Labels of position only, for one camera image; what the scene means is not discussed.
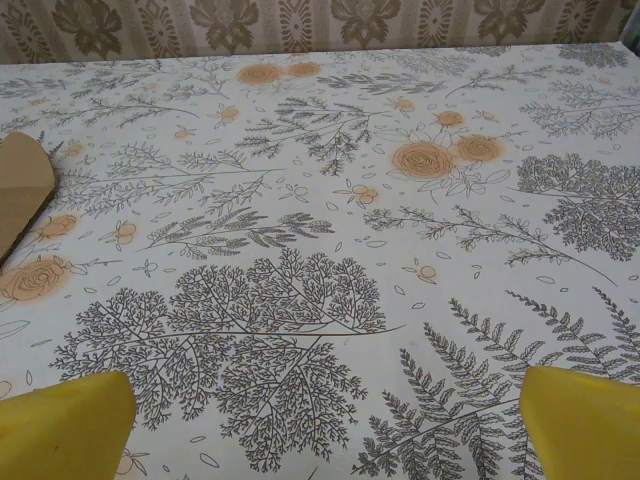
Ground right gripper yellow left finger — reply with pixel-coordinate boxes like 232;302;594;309
0;370;137;480

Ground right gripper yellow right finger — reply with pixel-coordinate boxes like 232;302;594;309
519;365;640;480

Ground brown cardboard paper box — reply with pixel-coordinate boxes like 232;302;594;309
0;130;57;266

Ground floral printed tablecloth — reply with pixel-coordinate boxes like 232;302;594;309
0;42;640;480

